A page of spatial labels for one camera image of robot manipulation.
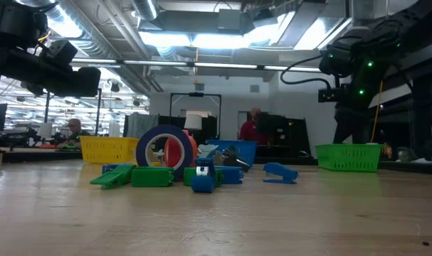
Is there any grey cloth cover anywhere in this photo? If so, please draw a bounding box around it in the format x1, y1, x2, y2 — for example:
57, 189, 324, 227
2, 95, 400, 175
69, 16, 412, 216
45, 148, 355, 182
125, 112, 159, 139

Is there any blue tape roll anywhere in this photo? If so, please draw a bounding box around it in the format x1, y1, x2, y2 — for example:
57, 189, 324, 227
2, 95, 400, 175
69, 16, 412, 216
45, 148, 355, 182
135, 124, 194, 181

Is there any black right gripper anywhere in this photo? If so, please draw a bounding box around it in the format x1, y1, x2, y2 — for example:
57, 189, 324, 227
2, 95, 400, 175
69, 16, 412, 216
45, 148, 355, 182
332, 67, 384, 145

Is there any yellow power cord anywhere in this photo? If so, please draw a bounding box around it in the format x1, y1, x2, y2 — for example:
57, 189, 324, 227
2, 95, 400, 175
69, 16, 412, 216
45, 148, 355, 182
369, 80, 384, 144

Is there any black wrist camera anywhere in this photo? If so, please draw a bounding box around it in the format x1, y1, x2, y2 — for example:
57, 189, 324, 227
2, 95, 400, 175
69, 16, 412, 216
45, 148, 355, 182
317, 87, 347, 104
41, 38, 79, 67

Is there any long green stapler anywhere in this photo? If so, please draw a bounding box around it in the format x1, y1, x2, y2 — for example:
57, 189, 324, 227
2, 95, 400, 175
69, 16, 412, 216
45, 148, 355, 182
90, 164, 137, 189

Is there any light blue staple remover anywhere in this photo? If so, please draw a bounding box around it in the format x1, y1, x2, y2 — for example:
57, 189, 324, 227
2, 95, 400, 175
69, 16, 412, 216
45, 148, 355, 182
197, 143, 220, 159

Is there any blue stapler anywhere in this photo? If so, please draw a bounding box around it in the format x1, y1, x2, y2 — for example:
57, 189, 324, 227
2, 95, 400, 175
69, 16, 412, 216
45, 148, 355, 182
215, 165, 245, 185
191, 157, 217, 194
101, 163, 120, 175
262, 162, 300, 185

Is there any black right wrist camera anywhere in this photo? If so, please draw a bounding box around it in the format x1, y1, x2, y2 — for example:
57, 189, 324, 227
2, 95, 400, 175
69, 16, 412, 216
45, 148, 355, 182
317, 87, 347, 104

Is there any blue plastic basket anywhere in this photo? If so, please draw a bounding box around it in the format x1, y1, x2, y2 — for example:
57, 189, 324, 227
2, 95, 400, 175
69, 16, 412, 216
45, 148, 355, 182
205, 139, 258, 168

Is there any orange tape roll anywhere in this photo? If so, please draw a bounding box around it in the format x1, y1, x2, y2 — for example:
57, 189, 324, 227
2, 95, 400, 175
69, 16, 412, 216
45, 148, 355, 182
181, 129, 199, 168

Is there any black frame stand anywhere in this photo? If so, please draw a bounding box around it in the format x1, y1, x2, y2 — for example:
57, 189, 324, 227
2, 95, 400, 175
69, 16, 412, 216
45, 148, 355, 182
43, 87, 102, 138

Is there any person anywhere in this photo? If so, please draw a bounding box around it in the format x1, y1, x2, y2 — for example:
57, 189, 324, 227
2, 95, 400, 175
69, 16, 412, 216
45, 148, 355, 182
57, 118, 92, 149
238, 107, 270, 145

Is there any red tape roll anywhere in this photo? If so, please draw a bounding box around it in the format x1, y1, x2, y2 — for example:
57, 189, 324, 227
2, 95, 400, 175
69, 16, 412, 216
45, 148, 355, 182
163, 137, 184, 170

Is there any green plastic basket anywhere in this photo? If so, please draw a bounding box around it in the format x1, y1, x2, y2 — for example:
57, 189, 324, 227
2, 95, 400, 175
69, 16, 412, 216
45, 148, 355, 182
315, 143, 383, 174

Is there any black partition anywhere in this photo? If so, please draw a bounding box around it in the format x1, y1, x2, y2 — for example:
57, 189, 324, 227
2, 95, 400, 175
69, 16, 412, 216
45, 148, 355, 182
256, 112, 312, 157

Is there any black camera gantry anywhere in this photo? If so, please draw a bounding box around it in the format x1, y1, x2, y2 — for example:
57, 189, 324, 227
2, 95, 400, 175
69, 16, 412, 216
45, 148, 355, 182
169, 92, 223, 142

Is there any silver ceiling duct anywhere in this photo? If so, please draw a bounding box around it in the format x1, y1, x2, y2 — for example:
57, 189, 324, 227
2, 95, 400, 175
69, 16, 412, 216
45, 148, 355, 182
130, 0, 159, 21

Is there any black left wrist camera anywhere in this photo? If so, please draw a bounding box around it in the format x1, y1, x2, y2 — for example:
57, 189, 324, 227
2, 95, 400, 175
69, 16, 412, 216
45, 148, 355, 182
41, 38, 79, 67

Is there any ceiling light bar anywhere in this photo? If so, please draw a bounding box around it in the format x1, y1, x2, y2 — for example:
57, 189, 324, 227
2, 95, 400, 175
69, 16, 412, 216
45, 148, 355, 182
69, 58, 327, 72

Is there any yellow plastic basket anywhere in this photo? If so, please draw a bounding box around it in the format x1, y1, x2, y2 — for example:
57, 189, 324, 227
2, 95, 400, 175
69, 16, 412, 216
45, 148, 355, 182
79, 136, 140, 165

